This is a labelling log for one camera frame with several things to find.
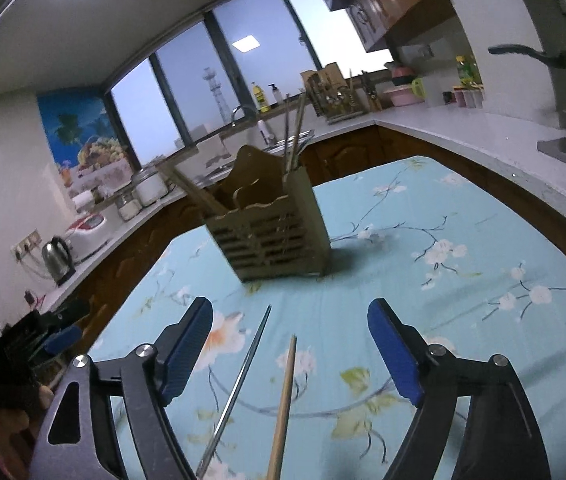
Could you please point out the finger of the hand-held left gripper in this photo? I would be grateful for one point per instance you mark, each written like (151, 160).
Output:
(65, 340)
(70, 312)

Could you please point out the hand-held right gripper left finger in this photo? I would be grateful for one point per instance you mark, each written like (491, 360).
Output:
(188, 347)

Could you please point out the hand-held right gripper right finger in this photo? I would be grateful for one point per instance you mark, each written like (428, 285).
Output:
(393, 355)

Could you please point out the steel chopstick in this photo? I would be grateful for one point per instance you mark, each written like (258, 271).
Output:
(289, 130)
(235, 390)

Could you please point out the wooden utensil holder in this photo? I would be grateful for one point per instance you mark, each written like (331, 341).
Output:
(268, 245)

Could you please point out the person's left hand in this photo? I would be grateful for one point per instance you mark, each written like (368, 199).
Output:
(10, 422)

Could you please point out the steel electric kettle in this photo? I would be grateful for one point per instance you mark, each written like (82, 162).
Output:
(58, 260)

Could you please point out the white red rice cooker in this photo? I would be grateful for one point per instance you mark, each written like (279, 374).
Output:
(88, 237)

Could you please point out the blue floral tablecloth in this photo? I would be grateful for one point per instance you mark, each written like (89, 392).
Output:
(438, 270)

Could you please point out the white paper roll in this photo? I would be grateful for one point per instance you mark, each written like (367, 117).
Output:
(83, 201)

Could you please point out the glass jar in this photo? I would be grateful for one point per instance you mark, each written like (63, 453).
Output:
(129, 207)

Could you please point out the white pot with glass lid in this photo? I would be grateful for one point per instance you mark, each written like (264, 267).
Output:
(149, 187)

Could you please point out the steel sink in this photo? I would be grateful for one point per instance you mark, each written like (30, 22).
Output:
(223, 160)

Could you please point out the wooden base cabinets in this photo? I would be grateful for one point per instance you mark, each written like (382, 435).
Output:
(348, 155)

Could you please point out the white faucet filter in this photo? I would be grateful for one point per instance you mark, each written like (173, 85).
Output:
(264, 131)

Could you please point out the curved steel faucet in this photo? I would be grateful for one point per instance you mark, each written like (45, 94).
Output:
(240, 111)

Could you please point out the yellow oil bottle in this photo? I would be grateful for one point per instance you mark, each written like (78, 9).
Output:
(260, 97)

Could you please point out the wooden knife block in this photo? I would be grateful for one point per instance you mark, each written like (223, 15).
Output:
(371, 92)

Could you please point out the utensil drying rack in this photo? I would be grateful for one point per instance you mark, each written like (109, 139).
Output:
(333, 97)

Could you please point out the translucent white jug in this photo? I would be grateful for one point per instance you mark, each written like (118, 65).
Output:
(433, 92)

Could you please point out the pump soap bottle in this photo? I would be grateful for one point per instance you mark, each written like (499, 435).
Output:
(276, 96)

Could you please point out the row of seasoning containers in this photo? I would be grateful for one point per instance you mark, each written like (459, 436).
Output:
(468, 97)

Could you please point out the pink lidded pot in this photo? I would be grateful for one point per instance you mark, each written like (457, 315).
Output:
(402, 75)

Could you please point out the dark framed window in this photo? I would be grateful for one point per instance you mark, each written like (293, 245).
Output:
(243, 70)

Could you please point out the green drink bottle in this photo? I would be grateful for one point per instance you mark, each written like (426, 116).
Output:
(464, 71)

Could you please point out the wall socket with plugs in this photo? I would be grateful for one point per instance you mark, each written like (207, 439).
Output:
(25, 242)

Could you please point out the tropical fruit wall poster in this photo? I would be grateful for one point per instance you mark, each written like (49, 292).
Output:
(83, 135)

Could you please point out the white wall socket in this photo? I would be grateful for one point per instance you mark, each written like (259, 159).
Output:
(426, 52)

